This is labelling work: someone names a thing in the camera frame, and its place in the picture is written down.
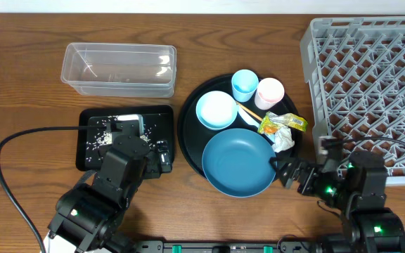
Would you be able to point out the black rectangular tray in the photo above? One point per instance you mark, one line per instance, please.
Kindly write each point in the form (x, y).
(161, 114)

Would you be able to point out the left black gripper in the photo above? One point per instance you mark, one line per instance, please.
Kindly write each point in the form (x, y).
(157, 159)

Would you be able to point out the light blue cup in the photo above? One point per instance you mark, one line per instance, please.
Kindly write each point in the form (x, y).
(244, 84)

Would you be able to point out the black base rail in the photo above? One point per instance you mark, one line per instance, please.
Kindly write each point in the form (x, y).
(286, 245)

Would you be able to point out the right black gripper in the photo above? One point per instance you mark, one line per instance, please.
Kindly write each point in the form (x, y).
(299, 174)

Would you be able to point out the yellow snack wrapper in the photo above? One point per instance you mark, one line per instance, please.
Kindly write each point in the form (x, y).
(271, 123)

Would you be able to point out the dark blue plate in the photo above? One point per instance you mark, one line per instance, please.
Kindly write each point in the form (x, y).
(237, 163)

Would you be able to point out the clear plastic bin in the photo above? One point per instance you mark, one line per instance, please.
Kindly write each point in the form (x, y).
(122, 70)

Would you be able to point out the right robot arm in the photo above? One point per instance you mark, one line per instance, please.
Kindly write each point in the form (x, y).
(358, 201)

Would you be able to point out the rice grains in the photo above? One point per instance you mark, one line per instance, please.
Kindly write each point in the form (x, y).
(97, 139)

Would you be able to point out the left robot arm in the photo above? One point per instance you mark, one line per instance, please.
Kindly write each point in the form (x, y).
(88, 216)

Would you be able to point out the light blue bowl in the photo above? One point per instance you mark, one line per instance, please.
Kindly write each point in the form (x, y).
(216, 110)

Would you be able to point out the white plastic spoon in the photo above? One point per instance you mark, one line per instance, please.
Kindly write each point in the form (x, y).
(252, 122)

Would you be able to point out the wooden chopstick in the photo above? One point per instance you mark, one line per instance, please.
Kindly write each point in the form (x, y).
(251, 113)

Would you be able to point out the pink cup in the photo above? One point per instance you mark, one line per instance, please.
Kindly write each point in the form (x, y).
(269, 92)

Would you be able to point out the crumpled white napkin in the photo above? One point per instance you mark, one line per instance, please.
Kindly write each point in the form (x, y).
(283, 139)

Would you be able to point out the grey dishwasher rack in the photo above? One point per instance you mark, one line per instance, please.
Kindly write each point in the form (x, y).
(355, 69)

